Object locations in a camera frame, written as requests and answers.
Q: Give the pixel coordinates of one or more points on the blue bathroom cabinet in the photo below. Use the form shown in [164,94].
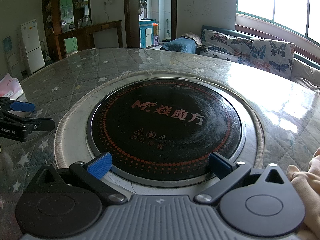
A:
[147,33]

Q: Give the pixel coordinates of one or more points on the purple plastic stool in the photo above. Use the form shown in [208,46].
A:
[156,40]

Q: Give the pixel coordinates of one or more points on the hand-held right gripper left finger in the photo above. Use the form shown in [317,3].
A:
[100,165]

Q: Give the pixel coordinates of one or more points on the dark wooden counter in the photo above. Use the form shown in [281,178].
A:
[87,30]

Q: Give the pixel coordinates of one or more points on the dark wooden shelf cabinet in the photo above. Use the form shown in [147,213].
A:
[53,17]

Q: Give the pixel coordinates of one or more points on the beige garment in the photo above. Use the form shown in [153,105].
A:
[307,192]

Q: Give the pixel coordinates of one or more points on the blue water jug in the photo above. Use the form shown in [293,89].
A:
[7,44]

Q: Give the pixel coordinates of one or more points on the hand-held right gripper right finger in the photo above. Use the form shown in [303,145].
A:
[217,163]

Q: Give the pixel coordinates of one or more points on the white refrigerator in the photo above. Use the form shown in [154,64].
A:
[32,46]

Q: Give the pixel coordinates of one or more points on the pink tissue packet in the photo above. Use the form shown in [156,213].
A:
[10,87]

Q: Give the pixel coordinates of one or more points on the dark wooden door frame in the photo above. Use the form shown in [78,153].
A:
[130,15]

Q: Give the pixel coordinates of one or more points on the blue covered ottoman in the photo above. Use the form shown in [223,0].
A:
[177,46]

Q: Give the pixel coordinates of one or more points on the white water dispenser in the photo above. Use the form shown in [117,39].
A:
[13,65]

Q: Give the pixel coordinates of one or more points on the beige quilt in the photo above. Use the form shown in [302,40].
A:
[306,76]

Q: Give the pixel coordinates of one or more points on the green framed window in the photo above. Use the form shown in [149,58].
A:
[275,2]

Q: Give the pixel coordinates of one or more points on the hanging grey towel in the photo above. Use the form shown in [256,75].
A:
[143,5]

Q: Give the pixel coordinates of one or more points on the butterfly print sofa cover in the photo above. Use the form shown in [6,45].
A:
[247,51]

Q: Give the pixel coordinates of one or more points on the microwave oven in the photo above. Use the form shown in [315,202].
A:
[71,25]

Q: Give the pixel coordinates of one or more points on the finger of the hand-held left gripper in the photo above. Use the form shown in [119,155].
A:
[43,125]
[23,107]

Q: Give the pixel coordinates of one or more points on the teal sofa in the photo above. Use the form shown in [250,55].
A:
[237,33]

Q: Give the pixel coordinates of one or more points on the beige cloth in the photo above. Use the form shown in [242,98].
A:
[192,38]

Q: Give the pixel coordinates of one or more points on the round black induction cooktop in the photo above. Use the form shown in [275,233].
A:
[165,130]

